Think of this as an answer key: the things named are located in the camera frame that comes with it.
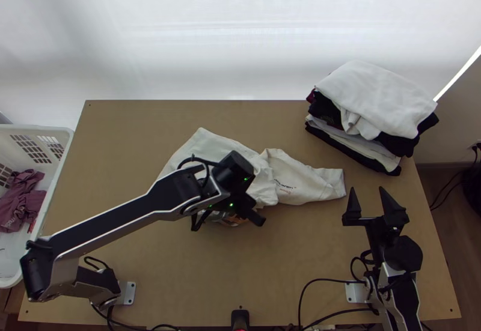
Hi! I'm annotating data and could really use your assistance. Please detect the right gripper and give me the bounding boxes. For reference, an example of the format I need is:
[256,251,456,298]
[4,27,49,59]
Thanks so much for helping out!
[342,186,411,253]

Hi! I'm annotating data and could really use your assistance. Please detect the white t-shirt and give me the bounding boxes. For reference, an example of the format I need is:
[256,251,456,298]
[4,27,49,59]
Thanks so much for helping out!
[157,127,346,228]

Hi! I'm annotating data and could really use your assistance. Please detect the pile of folded clothes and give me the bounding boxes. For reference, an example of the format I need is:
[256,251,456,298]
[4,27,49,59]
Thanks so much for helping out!
[304,59,440,177]

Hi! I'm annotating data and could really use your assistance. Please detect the white laundry basket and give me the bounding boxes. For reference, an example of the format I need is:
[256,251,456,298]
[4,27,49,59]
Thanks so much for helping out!
[0,124,75,290]

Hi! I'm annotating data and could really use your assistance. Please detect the mauve garment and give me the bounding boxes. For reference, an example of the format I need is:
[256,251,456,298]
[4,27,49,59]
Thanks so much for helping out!
[0,169,47,234]

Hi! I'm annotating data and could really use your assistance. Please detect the black cable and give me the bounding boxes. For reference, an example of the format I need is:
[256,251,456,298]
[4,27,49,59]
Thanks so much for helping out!
[177,153,212,232]
[298,278,352,331]
[350,251,378,276]
[83,257,125,331]
[429,171,465,211]

